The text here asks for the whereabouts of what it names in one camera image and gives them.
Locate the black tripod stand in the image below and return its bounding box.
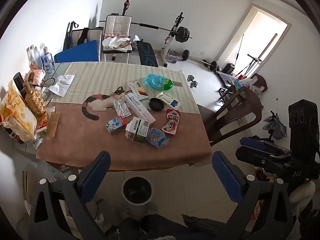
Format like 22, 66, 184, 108
240, 54, 262, 77

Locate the blue snack packet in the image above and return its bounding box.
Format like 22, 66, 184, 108
146, 127, 168, 149

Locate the clear glass bottle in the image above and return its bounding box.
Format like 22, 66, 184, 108
26, 45, 42, 68

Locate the small barbell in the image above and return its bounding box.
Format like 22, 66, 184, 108
181, 49, 218, 72

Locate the white padded chair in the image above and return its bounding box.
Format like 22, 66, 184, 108
70, 27, 104, 45
102, 14, 133, 63

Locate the black weight bench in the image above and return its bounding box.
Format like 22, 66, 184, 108
136, 40, 159, 68

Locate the black speaker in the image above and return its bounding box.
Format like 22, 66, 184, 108
222, 63, 235, 75

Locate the black bottle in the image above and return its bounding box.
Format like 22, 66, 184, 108
13, 72, 28, 100

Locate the dumbbell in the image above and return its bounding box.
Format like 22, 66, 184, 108
187, 74, 199, 88

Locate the white blue medicine box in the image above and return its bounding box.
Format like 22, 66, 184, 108
157, 92, 181, 110

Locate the brown paper box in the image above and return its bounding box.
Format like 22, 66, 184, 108
47, 111, 60, 137

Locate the blue rice bag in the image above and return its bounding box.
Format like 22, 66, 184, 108
143, 74, 174, 91

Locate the beige cloth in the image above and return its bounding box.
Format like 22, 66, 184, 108
102, 34, 133, 53

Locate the small milk carton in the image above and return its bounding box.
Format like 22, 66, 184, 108
105, 116, 126, 133

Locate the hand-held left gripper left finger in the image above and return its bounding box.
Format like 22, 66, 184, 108
29, 151, 111, 240

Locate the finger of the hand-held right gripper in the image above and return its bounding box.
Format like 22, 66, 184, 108
235, 146, 292, 169
239, 137, 291, 155

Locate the orange white snack packet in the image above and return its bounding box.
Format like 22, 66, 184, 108
25, 69, 46, 84

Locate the silver blister pack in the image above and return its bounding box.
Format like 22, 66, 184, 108
113, 99, 131, 117

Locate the white door frame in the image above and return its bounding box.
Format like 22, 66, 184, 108
217, 4, 292, 77

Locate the yellow snack bag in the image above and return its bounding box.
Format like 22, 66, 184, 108
0, 80, 38, 142

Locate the cat print tablecloth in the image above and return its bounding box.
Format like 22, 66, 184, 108
36, 61, 213, 172

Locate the red white packet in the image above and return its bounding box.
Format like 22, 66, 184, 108
36, 114, 49, 133

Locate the black round lid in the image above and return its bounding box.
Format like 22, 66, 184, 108
148, 97, 165, 111

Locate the white bench rack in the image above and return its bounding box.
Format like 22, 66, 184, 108
155, 12, 187, 68

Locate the blue mat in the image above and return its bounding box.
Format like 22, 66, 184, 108
54, 39, 101, 63

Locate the golden bottle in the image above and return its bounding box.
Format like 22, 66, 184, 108
23, 81, 47, 117

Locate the white green medicine box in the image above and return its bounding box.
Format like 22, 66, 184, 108
125, 117, 151, 144

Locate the long white box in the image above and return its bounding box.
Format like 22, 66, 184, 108
124, 94, 156, 125

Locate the white crumpled tissue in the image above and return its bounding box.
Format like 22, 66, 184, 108
47, 74, 76, 97

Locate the red black stick vacuum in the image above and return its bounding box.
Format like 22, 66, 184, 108
121, 0, 131, 17

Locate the white yellow medicine box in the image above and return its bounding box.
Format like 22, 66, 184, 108
128, 81, 150, 101

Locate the red snack packet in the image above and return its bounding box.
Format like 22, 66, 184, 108
161, 109, 181, 135

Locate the person's right forearm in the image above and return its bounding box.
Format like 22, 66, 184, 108
290, 180, 317, 220

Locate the grey trash bin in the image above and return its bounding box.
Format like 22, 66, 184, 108
122, 176, 153, 207

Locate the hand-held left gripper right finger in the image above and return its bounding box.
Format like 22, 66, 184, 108
212, 151, 294, 240

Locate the brown chair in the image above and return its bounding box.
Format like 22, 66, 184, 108
250, 73, 268, 95

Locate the dark wooden chair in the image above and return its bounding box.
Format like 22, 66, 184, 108
204, 85, 263, 147

